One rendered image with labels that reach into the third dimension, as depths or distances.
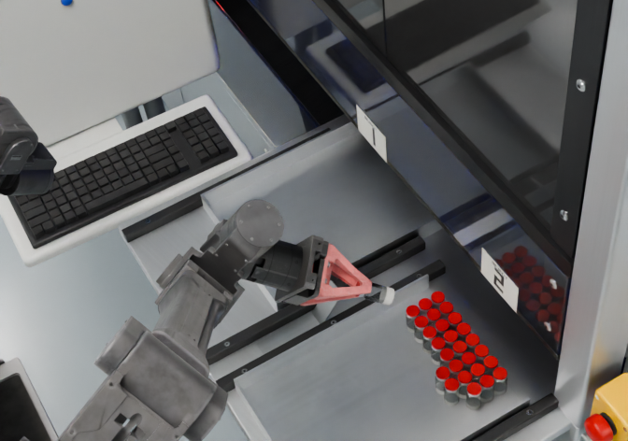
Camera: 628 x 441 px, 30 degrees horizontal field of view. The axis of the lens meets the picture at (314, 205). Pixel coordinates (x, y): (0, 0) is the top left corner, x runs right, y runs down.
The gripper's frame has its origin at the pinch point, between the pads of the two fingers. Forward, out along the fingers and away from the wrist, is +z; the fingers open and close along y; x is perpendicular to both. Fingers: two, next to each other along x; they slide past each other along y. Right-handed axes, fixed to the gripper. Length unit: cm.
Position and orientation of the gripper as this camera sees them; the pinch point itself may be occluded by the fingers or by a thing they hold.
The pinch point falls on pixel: (361, 287)
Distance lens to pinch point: 144.5
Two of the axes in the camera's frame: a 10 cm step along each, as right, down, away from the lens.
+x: 1.7, -9.3, 3.3
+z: 9.1, 2.7, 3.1
